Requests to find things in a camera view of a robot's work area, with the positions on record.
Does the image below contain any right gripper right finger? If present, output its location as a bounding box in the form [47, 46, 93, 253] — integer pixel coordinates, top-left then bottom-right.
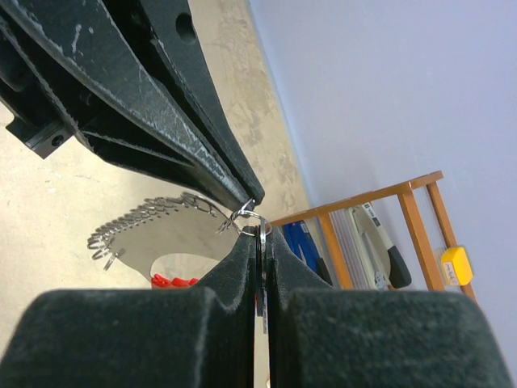
[267, 230, 513, 387]

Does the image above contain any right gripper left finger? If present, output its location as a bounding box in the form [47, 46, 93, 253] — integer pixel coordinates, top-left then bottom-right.
[1, 235, 256, 387]

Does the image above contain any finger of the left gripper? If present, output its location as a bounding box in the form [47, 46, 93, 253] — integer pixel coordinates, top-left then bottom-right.
[1, 0, 256, 210]
[104, 1, 265, 205]

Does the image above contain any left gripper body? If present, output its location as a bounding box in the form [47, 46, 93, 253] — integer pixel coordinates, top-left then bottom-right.
[1, 60, 72, 158]

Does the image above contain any red grey key holder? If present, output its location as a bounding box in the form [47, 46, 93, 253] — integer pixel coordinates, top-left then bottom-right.
[86, 192, 267, 291]

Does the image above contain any silver key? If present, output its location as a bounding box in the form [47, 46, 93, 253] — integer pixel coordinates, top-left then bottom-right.
[255, 217, 268, 334]

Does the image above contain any grey stapler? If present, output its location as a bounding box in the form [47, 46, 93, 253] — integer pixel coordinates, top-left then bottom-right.
[347, 203, 412, 290]

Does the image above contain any blue stapler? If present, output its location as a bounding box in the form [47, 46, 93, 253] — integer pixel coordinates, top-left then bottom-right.
[282, 221, 333, 286]

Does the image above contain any yellow block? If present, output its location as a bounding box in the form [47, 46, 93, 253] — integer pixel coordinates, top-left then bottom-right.
[440, 247, 473, 286]

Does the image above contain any wooden shelf rack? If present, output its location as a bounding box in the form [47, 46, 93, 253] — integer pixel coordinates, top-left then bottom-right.
[269, 171, 477, 302]

